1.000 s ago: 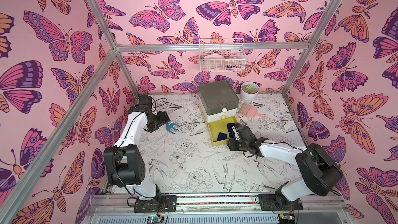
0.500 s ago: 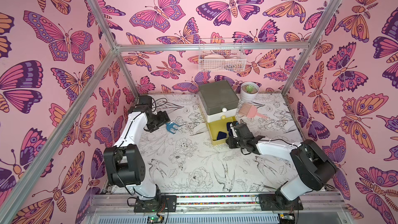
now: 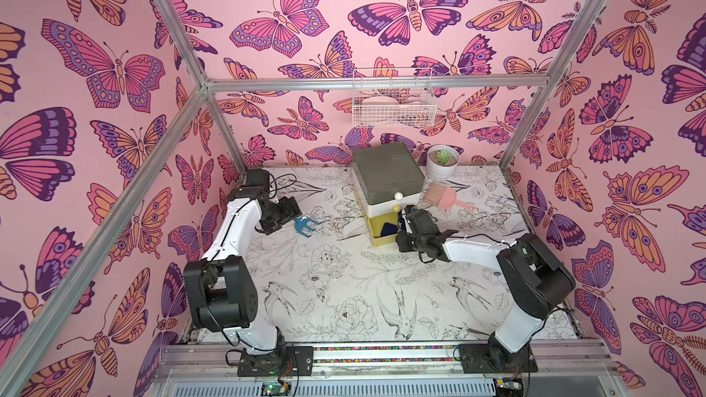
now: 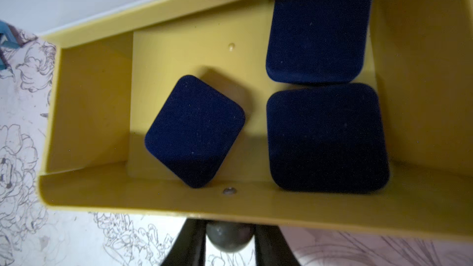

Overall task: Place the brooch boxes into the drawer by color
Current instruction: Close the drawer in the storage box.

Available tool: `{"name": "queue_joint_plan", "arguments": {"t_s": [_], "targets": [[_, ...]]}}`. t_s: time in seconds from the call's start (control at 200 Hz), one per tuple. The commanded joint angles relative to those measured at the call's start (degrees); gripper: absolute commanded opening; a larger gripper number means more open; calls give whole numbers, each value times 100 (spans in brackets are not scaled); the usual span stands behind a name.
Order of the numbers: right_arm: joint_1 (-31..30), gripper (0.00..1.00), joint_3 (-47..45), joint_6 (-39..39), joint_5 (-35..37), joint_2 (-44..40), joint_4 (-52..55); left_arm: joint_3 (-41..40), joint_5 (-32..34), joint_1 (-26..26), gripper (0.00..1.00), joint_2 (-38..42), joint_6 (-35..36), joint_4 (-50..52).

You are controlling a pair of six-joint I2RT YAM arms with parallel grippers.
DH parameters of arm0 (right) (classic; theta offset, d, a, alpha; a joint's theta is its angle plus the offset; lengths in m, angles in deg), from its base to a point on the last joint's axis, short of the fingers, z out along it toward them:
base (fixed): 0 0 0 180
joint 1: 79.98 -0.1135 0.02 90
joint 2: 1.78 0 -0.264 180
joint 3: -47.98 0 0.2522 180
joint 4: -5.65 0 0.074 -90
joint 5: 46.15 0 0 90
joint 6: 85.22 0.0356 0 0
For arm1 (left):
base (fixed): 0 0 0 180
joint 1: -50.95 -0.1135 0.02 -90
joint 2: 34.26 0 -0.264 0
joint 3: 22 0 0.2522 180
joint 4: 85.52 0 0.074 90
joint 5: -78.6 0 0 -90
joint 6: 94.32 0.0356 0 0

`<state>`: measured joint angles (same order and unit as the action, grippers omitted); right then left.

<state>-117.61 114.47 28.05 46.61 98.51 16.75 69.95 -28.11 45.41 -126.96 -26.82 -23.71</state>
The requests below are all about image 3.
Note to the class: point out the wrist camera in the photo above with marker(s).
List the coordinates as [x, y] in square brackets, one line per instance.
[418, 220]
[257, 181]

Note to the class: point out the small navy brooch box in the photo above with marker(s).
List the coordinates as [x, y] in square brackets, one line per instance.
[389, 229]

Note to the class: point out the three-drawer cabinet frame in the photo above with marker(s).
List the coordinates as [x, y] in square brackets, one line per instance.
[387, 177]

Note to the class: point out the white wire basket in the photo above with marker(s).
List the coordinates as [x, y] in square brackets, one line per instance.
[389, 100]

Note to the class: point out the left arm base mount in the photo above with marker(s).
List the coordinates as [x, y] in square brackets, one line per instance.
[286, 360]

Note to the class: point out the aluminium front rail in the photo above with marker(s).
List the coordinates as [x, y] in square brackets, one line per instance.
[560, 368]

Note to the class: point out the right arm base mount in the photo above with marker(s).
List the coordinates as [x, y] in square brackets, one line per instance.
[491, 357]

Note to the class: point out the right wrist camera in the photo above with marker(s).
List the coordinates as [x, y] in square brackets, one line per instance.
[418, 220]

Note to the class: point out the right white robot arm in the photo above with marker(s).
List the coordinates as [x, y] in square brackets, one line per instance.
[538, 282]

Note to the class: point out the white potted succulent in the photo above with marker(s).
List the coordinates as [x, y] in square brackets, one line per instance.
[442, 162]

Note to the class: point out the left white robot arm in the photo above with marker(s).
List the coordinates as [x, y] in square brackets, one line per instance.
[221, 293]

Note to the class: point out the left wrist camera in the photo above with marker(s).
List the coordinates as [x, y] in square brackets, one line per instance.
[257, 181]

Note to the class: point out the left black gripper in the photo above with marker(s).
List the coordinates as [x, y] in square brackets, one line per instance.
[290, 210]

